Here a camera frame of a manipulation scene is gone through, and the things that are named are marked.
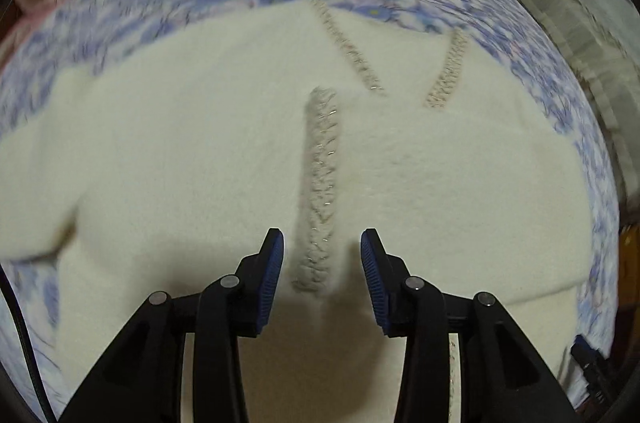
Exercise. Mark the blue floral bed blanket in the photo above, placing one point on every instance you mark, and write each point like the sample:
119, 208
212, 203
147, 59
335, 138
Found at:
100, 34

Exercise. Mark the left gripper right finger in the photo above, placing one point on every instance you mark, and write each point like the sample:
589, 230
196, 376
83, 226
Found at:
408, 306

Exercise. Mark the white fleece cardigan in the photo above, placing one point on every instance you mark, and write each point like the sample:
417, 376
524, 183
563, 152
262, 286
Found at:
164, 171

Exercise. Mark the cream ruffled furniture cover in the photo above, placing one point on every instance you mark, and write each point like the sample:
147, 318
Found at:
599, 39

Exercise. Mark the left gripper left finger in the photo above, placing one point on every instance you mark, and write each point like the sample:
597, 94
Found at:
234, 307

